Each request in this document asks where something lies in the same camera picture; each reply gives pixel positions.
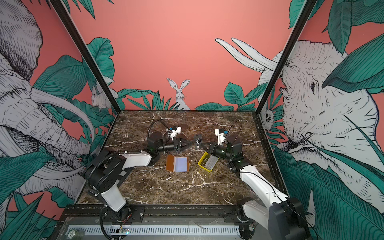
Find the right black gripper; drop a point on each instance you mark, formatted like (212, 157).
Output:
(215, 149)

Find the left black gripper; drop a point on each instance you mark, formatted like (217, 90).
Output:
(178, 143)

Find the yellow plastic card tray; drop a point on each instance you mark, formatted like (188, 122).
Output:
(203, 159)

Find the brown leather card holder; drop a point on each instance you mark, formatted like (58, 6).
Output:
(177, 164)

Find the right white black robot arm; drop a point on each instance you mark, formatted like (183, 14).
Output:
(282, 216)

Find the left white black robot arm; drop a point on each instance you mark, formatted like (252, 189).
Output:
(110, 168)

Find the dark credit card stack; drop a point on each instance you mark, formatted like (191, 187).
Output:
(210, 162)

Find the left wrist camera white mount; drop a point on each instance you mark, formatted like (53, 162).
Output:
(174, 131)

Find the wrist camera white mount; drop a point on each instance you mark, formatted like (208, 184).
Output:
(174, 131)
(221, 135)

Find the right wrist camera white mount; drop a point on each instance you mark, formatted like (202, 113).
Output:
(221, 135)

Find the black front mounting rail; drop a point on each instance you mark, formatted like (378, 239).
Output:
(239, 214)

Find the white slotted cable duct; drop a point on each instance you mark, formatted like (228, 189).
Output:
(163, 230)

